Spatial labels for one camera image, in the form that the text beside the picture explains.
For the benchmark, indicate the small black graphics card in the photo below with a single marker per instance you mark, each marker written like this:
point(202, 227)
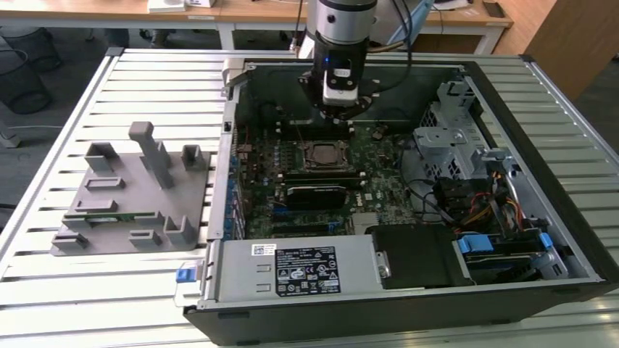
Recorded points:
point(317, 197)

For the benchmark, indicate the small dark phone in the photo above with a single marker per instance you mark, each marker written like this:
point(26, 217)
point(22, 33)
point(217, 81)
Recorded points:
point(494, 10)

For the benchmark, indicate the white box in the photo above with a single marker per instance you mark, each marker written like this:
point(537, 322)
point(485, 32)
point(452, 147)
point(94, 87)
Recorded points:
point(168, 5)

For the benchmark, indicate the black fan shroud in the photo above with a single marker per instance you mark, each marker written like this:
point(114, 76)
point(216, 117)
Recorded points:
point(416, 253)

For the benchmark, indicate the wooden desk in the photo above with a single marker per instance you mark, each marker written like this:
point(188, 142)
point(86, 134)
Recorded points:
point(97, 14)

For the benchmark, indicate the black RAM slot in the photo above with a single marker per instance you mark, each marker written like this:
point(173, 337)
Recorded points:
point(310, 134)
point(320, 174)
point(320, 182)
point(300, 126)

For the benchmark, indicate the grey parts rack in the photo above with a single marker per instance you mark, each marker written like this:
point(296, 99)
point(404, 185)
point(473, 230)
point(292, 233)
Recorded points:
point(141, 203)

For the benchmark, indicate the CPU socket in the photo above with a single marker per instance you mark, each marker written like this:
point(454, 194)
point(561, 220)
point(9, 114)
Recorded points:
point(308, 165)

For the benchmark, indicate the silver drive cage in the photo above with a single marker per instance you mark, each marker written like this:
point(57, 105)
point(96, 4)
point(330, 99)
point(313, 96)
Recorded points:
point(438, 139)

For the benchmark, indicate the silver power supply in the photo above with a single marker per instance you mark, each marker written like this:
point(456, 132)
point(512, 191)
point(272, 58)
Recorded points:
point(233, 268)

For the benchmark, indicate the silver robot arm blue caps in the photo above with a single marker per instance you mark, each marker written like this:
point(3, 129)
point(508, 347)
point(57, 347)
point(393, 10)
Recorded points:
point(344, 21)

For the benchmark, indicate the black mesh waste bin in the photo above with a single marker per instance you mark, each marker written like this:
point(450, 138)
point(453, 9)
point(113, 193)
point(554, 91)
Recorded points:
point(25, 87)

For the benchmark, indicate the wooden cabinet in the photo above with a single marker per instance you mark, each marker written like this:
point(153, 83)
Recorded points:
point(570, 36)

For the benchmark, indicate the green motherboard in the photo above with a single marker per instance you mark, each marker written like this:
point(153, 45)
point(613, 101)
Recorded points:
point(388, 170)

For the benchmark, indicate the blue disk carrier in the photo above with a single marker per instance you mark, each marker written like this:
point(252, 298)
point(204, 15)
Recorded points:
point(477, 246)

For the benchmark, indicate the silver CPU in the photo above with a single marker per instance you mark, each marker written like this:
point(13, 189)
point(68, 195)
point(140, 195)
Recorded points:
point(329, 154)

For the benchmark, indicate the silver disk bay bracket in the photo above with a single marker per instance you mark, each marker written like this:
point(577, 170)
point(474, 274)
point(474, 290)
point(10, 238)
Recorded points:
point(525, 195)

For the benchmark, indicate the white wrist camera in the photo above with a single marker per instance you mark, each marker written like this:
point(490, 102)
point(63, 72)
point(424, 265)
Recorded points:
point(338, 92)

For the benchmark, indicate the small blue clip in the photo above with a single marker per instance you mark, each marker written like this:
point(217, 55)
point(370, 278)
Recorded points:
point(546, 242)

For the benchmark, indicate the green RAM stick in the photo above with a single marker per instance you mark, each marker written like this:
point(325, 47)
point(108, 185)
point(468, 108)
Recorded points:
point(129, 216)

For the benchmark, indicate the black expansion slot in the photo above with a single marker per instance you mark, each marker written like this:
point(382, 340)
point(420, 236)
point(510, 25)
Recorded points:
point(300, 229)

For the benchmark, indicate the blue case latch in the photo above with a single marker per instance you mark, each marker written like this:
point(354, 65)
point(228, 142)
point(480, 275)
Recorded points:
point(186, 275)

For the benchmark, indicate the black PC case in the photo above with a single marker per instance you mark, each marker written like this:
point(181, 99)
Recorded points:
point(338, 322)

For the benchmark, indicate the silver chipset heat sink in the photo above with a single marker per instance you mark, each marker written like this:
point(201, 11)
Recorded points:
point(364, 221)

